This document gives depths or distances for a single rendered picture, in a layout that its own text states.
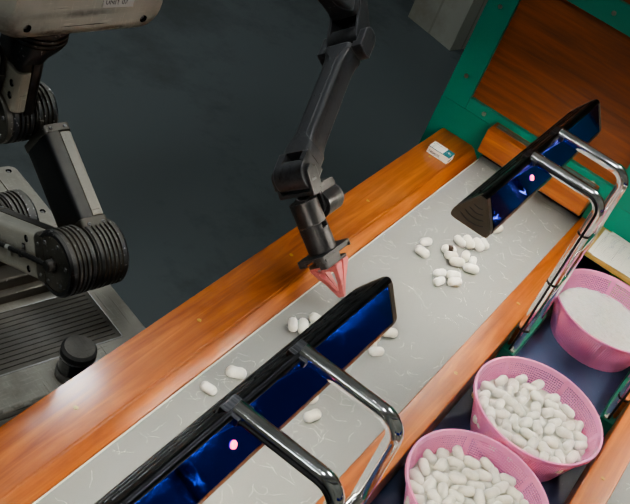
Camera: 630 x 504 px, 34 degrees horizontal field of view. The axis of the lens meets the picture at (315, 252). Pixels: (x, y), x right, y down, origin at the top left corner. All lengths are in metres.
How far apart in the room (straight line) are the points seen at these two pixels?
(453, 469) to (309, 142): 0.66
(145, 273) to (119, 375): 1.38
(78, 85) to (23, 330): 1.77
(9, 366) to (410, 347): 0.78
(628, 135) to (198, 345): 1.23
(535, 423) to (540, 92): 0.91
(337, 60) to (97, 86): 1.80
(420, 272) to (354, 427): 0.51
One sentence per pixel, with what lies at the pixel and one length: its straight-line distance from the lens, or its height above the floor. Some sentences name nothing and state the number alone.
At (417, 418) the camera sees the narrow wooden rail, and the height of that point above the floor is 0.76.
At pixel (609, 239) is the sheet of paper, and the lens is 2.62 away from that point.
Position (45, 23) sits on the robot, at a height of 1.16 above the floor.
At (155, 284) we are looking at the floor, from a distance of 3.07.
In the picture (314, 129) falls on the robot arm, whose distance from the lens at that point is 2.02.
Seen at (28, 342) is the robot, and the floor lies 0.47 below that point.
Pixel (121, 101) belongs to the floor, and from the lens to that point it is 3.79.
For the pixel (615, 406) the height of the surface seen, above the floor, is 0.75.
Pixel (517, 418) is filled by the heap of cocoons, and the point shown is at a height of 0.74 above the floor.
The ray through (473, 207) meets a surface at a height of 1.08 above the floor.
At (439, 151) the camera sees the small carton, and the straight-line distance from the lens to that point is 2.59.
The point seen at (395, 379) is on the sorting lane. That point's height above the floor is 0.74.
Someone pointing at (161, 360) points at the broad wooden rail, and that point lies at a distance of 1.78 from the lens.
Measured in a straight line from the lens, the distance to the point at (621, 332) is 2.43.
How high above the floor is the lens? 2.03
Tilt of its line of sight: 36 degrees down
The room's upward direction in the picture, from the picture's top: 24 degrees clockwise
